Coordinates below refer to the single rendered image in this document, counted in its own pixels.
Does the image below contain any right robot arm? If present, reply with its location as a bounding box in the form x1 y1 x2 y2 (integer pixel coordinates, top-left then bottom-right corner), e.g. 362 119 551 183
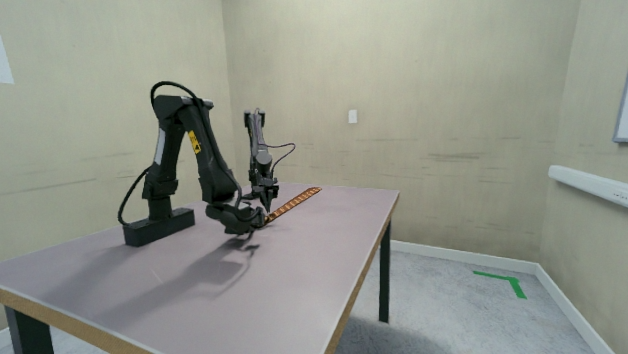
122 95 265 233

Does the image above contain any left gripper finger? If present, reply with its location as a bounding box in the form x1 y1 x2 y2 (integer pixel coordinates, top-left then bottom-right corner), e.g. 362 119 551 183
259 192 268 213
267 191 273 213

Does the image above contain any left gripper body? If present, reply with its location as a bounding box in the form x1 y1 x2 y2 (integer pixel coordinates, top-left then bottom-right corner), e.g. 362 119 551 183
252 175 279 199

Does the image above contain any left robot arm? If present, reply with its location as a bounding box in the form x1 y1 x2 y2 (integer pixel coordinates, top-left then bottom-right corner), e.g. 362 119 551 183
242 110 277 200

